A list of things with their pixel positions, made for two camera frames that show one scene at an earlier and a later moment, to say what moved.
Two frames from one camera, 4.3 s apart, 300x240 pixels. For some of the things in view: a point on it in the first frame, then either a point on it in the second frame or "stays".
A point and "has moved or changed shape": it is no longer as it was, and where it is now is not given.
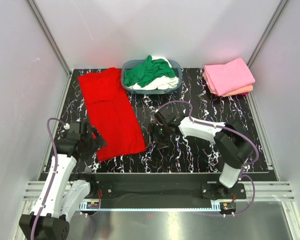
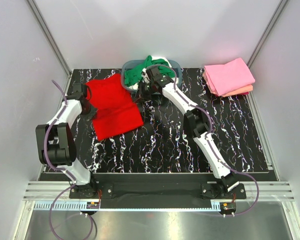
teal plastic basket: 175,64 stays
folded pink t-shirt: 225,78 stays
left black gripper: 98,143 -> 91,115
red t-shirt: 112,115 has moved or changed shape
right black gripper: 164,143 -> 141,95
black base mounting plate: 162,187 stays
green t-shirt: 145,72 stays
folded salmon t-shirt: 244,89 stays
